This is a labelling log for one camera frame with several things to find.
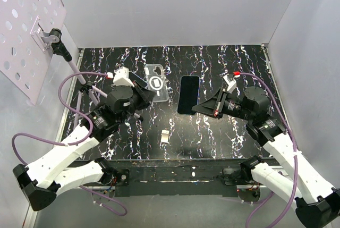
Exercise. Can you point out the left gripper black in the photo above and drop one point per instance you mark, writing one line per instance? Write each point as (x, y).
(145, 96)

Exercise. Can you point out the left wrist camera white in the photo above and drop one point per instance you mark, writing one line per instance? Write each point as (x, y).
(120, 77)

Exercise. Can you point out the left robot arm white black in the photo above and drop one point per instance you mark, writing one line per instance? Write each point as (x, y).
(49, 176)

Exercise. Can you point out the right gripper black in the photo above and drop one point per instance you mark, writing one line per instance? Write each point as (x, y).
(213, 106)

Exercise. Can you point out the clear phone case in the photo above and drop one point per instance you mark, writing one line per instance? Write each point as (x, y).
(156, 81)

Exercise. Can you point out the perforated lilac metal plate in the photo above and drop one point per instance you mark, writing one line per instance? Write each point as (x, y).
(25, 42)

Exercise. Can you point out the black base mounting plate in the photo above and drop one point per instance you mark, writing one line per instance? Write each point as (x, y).
(182, 177)

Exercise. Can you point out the aluminium frame rail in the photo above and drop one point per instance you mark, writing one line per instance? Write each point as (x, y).
(40, 198)

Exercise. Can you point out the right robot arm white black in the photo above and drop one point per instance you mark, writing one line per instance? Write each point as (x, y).
(314, 199)

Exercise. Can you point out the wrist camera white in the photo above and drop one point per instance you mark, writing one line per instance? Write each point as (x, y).
(230, 80)
(120, 77)

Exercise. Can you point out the dark phone blue edge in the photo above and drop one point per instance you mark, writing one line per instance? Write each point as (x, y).
(189, 92)

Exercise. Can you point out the blue phone on table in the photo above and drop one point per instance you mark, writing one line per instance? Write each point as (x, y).
(135, 78)

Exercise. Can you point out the small white plastic clip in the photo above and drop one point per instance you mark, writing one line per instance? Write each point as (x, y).
(164, 136)

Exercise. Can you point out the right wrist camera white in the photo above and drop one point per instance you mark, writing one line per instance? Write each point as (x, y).
(230, 80)

